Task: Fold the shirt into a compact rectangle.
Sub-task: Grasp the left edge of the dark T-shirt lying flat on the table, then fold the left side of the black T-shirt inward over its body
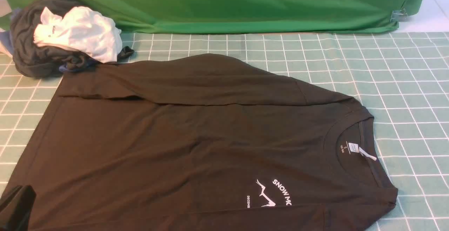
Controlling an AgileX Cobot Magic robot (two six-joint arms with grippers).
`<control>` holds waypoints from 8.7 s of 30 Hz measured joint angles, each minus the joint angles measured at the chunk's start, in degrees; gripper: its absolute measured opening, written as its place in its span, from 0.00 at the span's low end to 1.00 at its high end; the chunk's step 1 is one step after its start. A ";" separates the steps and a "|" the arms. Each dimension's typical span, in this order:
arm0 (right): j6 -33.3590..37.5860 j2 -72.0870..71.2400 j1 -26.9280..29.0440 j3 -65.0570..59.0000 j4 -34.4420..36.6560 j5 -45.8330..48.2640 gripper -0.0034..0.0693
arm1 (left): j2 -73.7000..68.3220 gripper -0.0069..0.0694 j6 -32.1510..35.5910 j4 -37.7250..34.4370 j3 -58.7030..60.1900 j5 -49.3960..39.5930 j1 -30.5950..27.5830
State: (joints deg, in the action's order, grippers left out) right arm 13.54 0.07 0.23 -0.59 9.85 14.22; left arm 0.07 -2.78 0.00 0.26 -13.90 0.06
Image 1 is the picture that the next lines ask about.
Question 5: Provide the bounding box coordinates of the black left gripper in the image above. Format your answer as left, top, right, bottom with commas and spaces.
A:
0, 185, 36, 231

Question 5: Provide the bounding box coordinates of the dark gray long-sleeve top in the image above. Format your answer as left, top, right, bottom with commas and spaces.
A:
3, 54, 398, 231

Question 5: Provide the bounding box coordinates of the dark gray crumpled garment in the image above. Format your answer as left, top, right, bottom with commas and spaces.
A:
8, 0, 134, 78

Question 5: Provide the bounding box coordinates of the white crumpled garment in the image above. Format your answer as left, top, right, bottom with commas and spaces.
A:
33, 6, 122, 63

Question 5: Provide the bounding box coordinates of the green backdrop cloth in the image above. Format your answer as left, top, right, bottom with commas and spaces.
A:
7, 0, 422, 34

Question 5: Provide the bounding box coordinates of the metal binder clip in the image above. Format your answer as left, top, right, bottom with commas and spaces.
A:
390, 9, 409, 22

